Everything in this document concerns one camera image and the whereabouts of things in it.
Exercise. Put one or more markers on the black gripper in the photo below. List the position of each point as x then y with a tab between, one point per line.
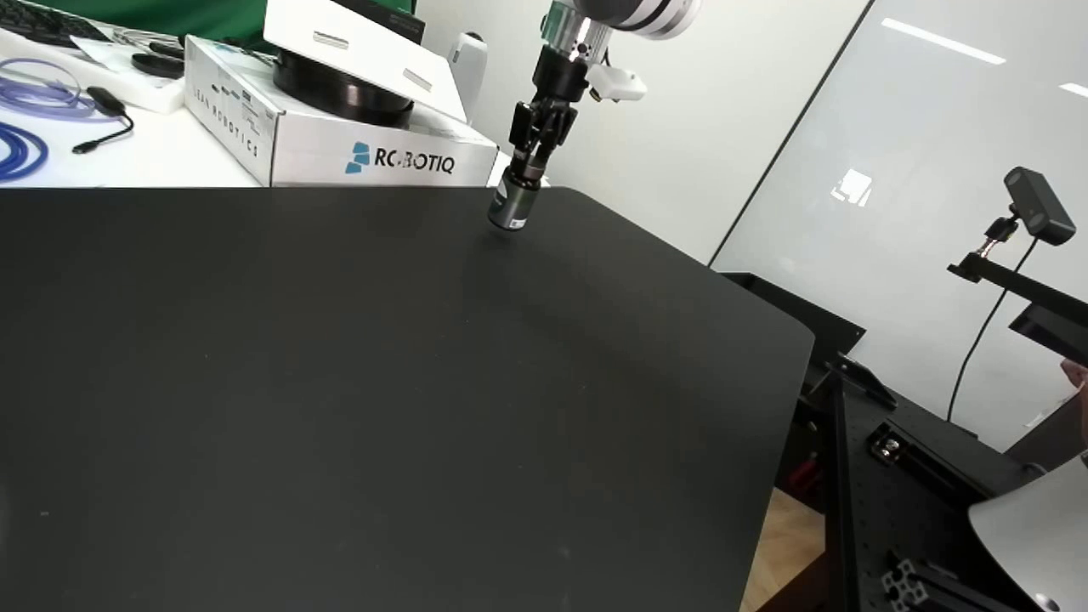
552	96

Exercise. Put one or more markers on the white upright plastic device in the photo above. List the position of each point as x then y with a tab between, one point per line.
470	68

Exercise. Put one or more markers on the small dark round object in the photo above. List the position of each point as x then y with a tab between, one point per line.
158	61

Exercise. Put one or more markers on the black device in box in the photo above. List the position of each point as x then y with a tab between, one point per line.
341	88

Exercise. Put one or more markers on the person hand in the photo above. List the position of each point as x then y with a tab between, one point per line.
1078	390

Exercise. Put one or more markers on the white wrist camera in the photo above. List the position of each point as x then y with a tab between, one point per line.
616	81

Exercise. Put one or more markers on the white Robotiq cardboard box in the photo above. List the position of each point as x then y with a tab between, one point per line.
306	141

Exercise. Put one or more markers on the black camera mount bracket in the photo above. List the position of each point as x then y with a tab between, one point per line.
1020	291

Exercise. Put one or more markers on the black metal frame stand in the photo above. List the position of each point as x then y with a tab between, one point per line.
907	487

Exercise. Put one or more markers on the black camera on mount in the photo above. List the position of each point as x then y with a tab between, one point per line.
1038	204

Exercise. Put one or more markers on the green cloth backdrop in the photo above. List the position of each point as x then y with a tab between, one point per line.
173	18

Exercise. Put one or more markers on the black flat device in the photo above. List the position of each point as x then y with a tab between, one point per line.
54	21

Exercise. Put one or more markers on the small white box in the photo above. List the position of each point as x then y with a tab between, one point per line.
124	78

